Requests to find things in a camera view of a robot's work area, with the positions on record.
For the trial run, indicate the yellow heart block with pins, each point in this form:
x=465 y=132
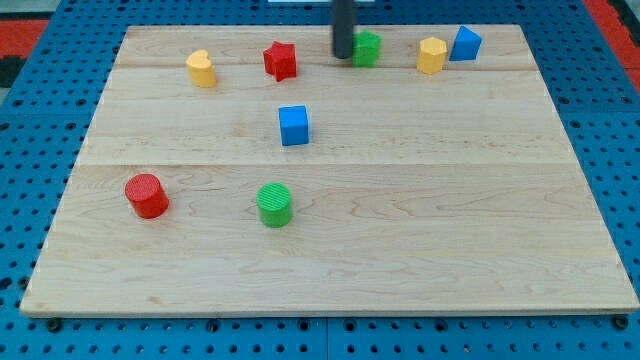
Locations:
x=201 y=69

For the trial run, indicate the red cylinder block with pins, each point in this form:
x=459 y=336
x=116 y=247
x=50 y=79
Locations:
x=146 y=196

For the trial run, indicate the green star block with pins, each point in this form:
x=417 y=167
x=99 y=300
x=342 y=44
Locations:
x=366 y=49

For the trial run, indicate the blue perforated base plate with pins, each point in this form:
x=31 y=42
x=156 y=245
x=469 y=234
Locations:
x=48 y=110

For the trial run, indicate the red star block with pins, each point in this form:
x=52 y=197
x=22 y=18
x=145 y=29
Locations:
x=280 y=61

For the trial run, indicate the blue triangle block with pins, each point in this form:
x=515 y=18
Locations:
x=466 y=45

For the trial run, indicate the light wooden board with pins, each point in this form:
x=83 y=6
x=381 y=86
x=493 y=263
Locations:
x=453 y=194

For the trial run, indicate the green cylinder block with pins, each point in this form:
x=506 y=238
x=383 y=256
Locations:
x=274 y=203

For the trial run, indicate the blue cube block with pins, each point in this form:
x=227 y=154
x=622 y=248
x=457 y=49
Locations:
x=294 y=125

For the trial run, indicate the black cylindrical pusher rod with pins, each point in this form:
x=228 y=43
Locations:
x=343 y=15

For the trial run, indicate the yellow hexagon block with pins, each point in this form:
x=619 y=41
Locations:
x=431 y=55

